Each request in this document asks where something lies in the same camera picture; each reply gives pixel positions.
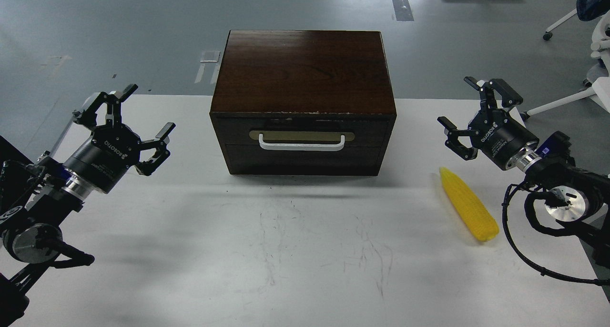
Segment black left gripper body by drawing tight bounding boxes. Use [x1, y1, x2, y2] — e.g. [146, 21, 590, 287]
[63, 125, 140, 193]

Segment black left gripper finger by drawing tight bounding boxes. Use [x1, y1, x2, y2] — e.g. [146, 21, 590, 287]
[135, 123, 176, 176]
[73, 84, 139, 130]

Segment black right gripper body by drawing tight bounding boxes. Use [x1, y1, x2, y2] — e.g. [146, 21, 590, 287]
[468, 110, 539, 171]

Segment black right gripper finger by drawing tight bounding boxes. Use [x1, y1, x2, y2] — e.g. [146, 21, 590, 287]
[437, 116, 478, 161]
[464, 76, 523, 123]

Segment yellow corn cob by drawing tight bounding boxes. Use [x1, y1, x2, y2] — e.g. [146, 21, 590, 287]
[439, 167, 499, 242]

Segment wooden drawer with white handle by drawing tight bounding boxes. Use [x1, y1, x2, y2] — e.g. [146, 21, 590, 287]
[222, 129, 384, 176]

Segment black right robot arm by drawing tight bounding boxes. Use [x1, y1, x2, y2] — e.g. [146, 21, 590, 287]
[438, 76, 609, 267]

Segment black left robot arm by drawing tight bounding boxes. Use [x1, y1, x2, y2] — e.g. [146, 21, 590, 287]
[1, 84, 176, 327]

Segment dark wooden drawer cabinet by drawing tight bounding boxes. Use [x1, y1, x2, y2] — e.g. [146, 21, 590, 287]
[210, 30, 397, 163]

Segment white office chair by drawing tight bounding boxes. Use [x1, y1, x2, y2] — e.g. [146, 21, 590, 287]
[519, 0, 610, 122]

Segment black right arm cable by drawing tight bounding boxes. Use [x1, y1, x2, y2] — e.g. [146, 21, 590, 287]
[501, 182, 610, 286]

